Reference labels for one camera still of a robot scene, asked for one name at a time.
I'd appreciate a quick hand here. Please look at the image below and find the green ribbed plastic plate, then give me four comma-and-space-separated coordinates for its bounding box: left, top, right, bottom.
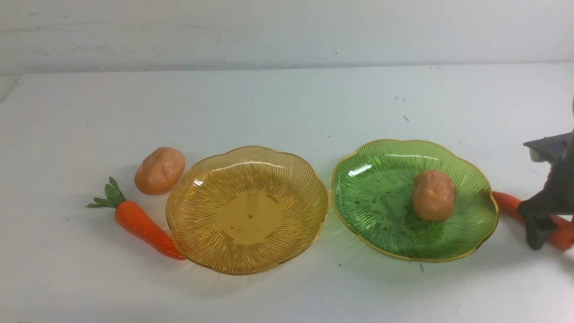
331, 139, 500, 262

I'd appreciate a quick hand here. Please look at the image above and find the brown potato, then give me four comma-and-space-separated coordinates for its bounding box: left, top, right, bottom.
412, 170, 457, 222
135, 147, 185, 196

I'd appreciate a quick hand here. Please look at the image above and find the amber ribbed plastic plate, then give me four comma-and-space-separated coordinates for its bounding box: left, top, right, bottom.
165, 146, 330, 275

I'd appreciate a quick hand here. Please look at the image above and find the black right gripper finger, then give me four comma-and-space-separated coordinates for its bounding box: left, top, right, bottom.
526, 216, 558, 251

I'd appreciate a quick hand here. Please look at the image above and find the orange carrot with green leaves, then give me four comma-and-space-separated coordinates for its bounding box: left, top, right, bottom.
86, 177, 186, 261

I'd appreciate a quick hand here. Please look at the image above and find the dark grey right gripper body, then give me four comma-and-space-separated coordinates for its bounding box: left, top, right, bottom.
518, 131, 574, 220

